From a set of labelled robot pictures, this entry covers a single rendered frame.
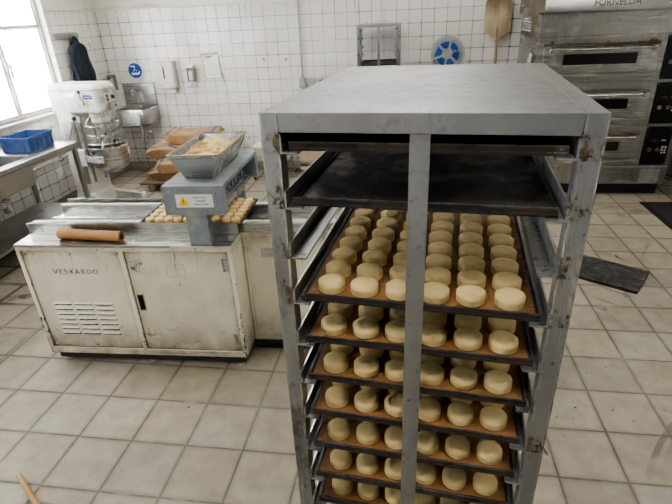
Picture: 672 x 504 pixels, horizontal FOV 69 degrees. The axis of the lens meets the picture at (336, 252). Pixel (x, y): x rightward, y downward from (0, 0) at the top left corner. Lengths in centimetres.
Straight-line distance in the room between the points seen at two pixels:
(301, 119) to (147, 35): 670
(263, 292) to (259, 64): 435
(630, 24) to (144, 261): 495
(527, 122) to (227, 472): 222
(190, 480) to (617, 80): 525
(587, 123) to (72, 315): 308
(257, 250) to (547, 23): 393
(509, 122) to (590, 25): 513
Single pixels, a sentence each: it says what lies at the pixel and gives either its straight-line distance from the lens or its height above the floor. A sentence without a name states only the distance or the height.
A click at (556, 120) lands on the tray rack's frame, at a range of 72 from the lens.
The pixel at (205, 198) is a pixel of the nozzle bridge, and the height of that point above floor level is 111.
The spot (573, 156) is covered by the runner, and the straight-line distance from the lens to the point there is 75.
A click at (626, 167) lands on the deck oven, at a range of 625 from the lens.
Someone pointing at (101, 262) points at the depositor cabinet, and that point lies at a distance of 308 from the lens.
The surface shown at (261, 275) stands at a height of 56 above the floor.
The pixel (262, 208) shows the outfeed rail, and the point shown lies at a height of 87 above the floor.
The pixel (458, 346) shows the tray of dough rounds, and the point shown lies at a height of 141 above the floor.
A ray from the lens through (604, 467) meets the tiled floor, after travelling 277.
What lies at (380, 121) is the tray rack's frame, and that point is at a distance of 72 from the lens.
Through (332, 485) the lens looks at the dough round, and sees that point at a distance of 125.
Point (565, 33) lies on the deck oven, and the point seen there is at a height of 167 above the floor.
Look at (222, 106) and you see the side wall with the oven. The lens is 712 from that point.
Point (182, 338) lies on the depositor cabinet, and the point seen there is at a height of 21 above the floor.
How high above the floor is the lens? 195
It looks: 26 degrees down
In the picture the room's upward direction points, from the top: 3 degrees counter-clockwise
